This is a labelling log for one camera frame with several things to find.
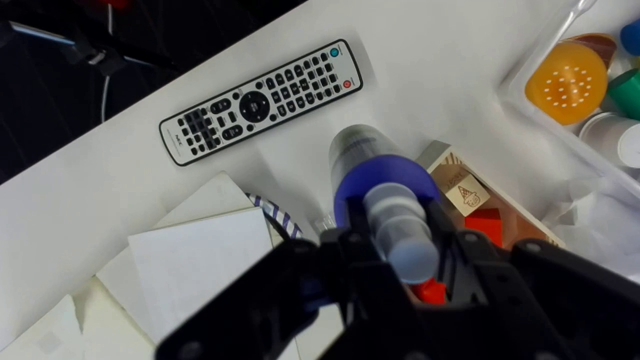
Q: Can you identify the clear plastic bin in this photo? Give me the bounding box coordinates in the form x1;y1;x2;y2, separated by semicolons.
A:
498;0;640;285

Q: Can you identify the printed wooden cube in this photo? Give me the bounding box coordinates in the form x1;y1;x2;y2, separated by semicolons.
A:
444;171;494;218

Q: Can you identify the clear bottle with blue label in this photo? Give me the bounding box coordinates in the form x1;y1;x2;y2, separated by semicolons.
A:
328;122;446;287

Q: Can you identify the small wooden tray box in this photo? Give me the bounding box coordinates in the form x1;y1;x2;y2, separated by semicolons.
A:
413;137;570;310

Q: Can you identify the red wooden block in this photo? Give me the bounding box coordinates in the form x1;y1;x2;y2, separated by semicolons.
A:
461;206;506;250
412;277;450;308

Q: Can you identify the white paper napkin stack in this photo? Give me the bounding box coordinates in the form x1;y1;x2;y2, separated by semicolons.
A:
0;171;303;360

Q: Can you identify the black perforated breadboard table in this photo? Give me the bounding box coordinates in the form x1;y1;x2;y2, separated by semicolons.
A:
0;0;310;186

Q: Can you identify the black and white remote control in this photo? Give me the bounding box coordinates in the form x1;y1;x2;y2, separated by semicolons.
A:
156;35;365;170

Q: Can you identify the green bottle cap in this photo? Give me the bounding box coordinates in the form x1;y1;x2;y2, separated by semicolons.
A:
606;63;640;122

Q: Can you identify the blue striped cloth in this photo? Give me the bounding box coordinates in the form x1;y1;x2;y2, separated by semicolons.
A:
244;192;305;242

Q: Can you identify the white plastic cup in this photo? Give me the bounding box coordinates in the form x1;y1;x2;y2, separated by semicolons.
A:
575;110;640;170

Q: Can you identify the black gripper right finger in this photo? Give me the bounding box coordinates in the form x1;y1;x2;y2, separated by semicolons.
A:
405;195;640;360

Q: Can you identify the blue bottle cap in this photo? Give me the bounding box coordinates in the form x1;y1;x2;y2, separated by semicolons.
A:
618;16;640;59

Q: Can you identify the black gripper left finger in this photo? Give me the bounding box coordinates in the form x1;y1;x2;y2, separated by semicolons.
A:
154;228;415;360

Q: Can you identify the yellow perforated jar lid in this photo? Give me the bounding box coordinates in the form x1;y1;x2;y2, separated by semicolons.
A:
524;40;610;128

